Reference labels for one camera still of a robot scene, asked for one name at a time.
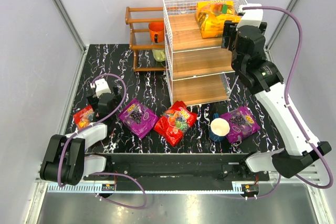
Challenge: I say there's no yellow mango candy bag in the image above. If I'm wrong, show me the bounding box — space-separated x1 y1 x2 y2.
195 0 241 38

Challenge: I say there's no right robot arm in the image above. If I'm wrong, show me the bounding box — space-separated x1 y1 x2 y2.
222 21 332 178

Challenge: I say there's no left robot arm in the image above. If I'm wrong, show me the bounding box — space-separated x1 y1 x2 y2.
39 87 122 185

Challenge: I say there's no small red candy bag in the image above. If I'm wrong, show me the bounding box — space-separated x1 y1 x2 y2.
73 105 94 130

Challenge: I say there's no left purple candy bag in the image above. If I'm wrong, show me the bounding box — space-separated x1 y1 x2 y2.
118 98 159 139

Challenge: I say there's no purple candy bag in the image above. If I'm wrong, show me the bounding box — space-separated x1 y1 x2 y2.
118 98 159 139
219 106 260 144

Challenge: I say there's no large red candy bag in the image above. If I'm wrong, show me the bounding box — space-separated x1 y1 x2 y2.
154 101 197 146

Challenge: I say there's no right purple candy bag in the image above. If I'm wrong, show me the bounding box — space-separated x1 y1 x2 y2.
219 106 260 144

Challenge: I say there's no light green mug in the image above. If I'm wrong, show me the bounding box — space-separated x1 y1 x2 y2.
152 49 166 62

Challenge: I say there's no orange mug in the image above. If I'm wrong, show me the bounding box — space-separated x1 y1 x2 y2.
149 22 164 43

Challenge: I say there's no blue white cup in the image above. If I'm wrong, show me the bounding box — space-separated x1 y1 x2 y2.
209 113 230 142

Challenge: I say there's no brown wooden rack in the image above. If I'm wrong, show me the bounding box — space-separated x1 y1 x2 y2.
125 3 226 72

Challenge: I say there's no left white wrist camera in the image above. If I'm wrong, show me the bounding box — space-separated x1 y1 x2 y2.
90 78 111 98

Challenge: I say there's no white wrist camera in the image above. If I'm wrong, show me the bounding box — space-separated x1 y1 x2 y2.
236 4 264 29
90 78 111 98

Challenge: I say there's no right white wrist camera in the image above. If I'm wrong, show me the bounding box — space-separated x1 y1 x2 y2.
236 4 264 29

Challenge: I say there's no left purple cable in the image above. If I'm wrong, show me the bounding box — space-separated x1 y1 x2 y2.
56 74 148 209

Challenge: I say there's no purple cable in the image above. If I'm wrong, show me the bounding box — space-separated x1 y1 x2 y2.
217 5 334 200
56 74 148 209

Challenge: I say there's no white wire wooden shelf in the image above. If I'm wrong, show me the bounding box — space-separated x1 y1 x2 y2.
163 0 247 106

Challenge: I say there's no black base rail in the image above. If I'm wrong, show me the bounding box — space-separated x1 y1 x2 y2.
94 152 268 192

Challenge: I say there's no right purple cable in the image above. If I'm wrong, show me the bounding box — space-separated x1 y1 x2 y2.
217 5 334 200

